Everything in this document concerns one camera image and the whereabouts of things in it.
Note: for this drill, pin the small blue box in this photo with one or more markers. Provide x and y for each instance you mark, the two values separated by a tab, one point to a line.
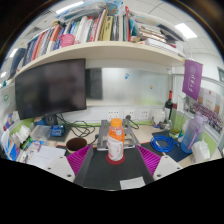
57	130

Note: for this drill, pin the black computer monitor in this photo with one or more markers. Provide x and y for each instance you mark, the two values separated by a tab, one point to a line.
50	88

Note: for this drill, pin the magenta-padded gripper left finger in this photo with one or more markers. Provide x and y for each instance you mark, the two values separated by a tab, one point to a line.
76	160

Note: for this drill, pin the purple translucent water bottle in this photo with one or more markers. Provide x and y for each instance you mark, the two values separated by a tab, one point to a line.
192	133

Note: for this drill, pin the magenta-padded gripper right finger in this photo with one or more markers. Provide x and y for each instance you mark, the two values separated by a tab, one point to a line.
151	160

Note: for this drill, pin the dark wine bottle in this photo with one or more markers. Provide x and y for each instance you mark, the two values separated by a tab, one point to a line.
168	105

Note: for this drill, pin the clear plastic box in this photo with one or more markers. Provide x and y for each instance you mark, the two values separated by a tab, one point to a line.
40	132

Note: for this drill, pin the purple hanging pennant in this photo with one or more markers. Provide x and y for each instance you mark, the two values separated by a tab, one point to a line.
192	78

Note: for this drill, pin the group photo poster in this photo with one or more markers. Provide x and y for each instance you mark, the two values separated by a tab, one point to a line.
208	110

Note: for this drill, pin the white paper sheet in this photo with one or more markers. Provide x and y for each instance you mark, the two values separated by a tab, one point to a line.
46	156

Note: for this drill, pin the red-patterned beige mug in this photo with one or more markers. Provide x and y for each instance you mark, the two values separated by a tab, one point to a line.
76	146

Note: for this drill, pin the black desk mat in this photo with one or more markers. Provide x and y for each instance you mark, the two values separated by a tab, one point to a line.
103	173

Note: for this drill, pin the blue tissue box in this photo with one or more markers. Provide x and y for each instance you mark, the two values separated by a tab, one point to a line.
11	148

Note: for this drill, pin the stack of white tissues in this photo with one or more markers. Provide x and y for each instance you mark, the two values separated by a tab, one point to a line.
22	133

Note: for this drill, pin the white jar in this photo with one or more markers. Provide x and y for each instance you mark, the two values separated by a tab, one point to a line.
159	116

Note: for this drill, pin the dark blue pad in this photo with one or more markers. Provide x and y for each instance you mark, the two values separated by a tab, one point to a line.
178	153

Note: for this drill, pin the white wall socket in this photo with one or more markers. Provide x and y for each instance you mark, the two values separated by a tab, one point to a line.
113	115
130	114
144	114

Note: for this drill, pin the orange-capped drink bottle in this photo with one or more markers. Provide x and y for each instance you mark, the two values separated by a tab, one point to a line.
115	140

